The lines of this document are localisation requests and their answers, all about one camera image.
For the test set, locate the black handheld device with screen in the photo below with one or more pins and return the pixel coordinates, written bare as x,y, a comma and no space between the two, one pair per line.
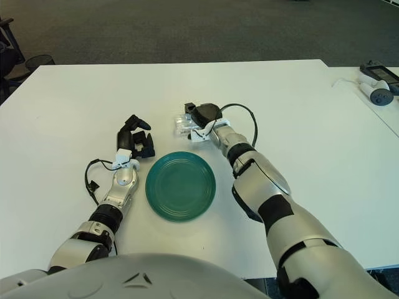
381,74

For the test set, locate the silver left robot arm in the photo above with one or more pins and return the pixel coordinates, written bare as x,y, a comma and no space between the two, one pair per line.
123,177

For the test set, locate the black office chair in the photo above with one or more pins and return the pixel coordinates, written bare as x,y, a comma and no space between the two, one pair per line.
7,62

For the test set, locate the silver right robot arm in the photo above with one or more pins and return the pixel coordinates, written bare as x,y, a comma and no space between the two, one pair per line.
258,183

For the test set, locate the green ribbed plate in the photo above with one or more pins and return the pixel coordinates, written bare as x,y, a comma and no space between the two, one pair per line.
180,187

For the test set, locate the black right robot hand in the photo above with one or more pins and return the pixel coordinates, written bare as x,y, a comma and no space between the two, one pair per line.
205,113

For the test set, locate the silver robot torso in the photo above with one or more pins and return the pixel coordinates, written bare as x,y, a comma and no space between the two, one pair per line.
140,280

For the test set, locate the white grey handheld controller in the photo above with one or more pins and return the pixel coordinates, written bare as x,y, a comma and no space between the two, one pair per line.
378,96

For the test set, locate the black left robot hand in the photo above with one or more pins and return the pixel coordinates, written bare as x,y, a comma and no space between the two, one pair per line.
124,138

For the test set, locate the clear bottle with blue cap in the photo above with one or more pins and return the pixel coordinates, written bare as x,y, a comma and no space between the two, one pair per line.
184,127

